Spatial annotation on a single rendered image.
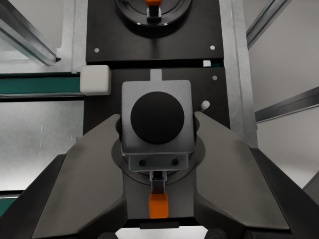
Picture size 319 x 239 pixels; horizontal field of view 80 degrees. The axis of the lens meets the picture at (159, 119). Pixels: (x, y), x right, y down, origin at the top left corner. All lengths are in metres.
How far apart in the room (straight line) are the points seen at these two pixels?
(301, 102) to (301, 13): 0.36
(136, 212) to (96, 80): 0.21
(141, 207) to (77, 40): 0.31
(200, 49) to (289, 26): 0.29
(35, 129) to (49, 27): 0.26
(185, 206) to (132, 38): 0.29
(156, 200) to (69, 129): 0.25
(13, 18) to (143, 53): 0.18
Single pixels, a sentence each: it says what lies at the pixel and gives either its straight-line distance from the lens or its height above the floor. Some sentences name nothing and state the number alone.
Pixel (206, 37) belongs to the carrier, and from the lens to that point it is 0.38.
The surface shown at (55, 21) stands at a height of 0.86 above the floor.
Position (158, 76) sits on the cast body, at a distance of 0.17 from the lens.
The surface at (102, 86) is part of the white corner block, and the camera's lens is 0.32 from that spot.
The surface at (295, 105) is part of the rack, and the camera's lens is 0.33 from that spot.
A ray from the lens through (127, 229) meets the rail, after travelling 0.34.
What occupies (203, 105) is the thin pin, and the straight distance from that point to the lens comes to 0.22.
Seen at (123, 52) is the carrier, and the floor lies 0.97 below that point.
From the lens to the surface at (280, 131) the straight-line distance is 0.50.
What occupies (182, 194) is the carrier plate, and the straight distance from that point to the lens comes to 0.32.
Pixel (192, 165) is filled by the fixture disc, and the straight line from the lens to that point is 0.29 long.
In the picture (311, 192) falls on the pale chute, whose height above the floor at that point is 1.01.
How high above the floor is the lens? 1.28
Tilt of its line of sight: 81 degrees down
